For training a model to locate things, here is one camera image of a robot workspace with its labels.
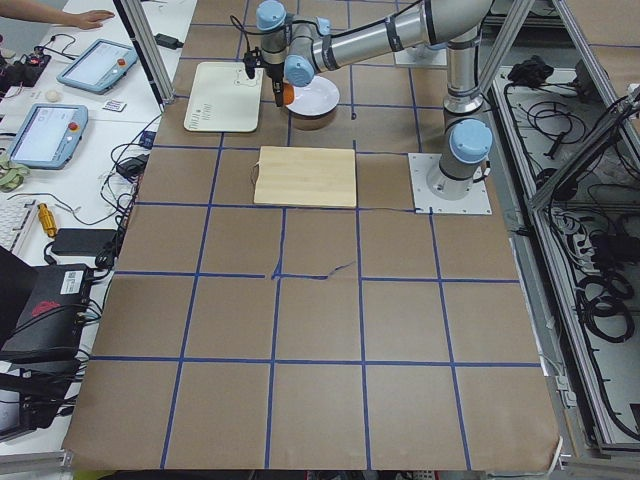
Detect near teach pendant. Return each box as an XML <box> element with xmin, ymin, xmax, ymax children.
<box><xmin>8</xmin><ymin>103</ymin><xmax>88</xmax><ymax>170</ymax></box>

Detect teach pendant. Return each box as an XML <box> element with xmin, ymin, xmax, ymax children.
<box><xmin>8</xmin><ymin>103</ymin><xmax>88</xmax><ymax>170</ymax></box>
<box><xmin>56</xmin><ymin>39</ymin><xmax>138</xmax><ymax>94</ymax></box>

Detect green cloth strap bundle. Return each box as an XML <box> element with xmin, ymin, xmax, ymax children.
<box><xmin>0</xmin><ymin>154</ymin><xmax>30</xmax><ymax>193</ymax></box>

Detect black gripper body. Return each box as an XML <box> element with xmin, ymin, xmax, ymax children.
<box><xmin>262</xmin><ymin>48</ymin><xmax>283</xmax><ymax>84</ymax></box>

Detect far teach pendant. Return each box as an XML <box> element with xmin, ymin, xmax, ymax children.
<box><xmin>56</xmin><ymin>39</ymin><xmax>138</xmax><ymax>94</ymax></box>

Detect white round plate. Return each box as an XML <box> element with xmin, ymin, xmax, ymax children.
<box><xmin>286</xmin><ymin>76</ymin><xmax>340</xmax><ymax>117</ymax></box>

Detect gold cylindrical tool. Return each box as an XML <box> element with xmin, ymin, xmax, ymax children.
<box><xmin>37</xmin><ymin>203</ymin><xmax>58</xmax><ymax>238</ymax></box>

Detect small printed card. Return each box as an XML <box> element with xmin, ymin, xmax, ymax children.
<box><xmin>103</xmin><ymin>100</ymin><xmax>126</xmax><ymax>112</ymax></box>

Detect white keyboard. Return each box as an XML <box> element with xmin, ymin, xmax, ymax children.
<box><xmin>0</xmin><ymin>199</ymin><xmax>37</xmax><ymax>255</ymax></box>

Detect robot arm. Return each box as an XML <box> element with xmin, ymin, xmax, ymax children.
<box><xmin>243</xmin><ymin>1</ymin><xmax>492</xmax><ymax>116</ymax></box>

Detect black power adapter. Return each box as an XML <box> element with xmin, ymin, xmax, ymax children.
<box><xmin>154</xmin><ymin>33</ymin><xmax>183</xmax><ymax>50</ymax></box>

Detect aluminium frame post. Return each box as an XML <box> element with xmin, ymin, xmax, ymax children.
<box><xmin>113</xmin><ymin>0</ymin><xmax>175</xmax><ymax>107</ymax></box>

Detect bamboo cutting board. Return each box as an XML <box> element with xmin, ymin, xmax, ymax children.
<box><xmin>254</xmin><ymin>146</ymin><xmax>357</xmax><ymax>208</ymax></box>

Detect cream bear tray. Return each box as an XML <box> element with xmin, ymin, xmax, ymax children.
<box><xmin>184</xmin><ymin>62</ymin><xmax>263</xmax><ymax>133</ymax></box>

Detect black computer box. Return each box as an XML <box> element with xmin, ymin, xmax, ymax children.
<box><xmin>1</xmin><ymin>261</ymin><xmax>92</xmax><ymax>363</ymax></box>

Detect flat black power brick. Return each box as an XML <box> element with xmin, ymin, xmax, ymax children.
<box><xmin>51</xmin><ymin>228</ymin><xmax>116</xmax><ymax>256</ymax></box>

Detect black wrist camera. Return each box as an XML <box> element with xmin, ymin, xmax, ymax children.
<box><xmin>243</xmin><ymin>47</ymin><xmax>262</xmax><ymax>80</ymax></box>

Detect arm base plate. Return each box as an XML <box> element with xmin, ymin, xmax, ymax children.
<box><xmin>394</xmin><ymin>45</ymin><xmax>447</xmax><ymax>69</ymax></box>
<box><xmin>408</xmin><ymin>153</ymin><xmax>492</xmax><ymax>215</ymax></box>

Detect small white ball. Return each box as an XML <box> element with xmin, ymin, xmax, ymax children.
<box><xmin>45</xmin><ymin>90</ymin><xmax>61</xmax><ymax>103</ymax></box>

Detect orange fruit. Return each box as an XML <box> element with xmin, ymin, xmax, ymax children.
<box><xmin>282</xmin><ymin>83</ymin><xmax>295</xmax><ymax>105</ymax></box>

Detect person's hand on desk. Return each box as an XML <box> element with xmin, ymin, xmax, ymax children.
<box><xmin>65</xmin><ymin>10</ymin><xmax>115</xmax><ymax>30</ymax></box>

